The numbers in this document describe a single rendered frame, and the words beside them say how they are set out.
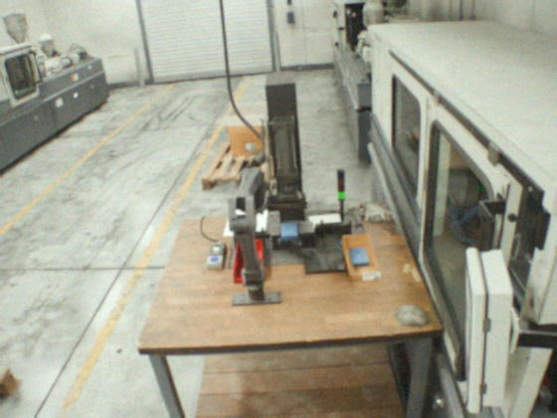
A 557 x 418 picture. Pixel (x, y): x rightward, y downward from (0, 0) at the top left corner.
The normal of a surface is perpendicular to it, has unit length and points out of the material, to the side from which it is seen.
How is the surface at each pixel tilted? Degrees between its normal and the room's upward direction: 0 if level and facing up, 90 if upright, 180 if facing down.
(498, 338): 90
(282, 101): 90
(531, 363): 90
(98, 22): 90
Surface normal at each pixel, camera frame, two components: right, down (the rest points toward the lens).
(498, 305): -0.28, 0.46
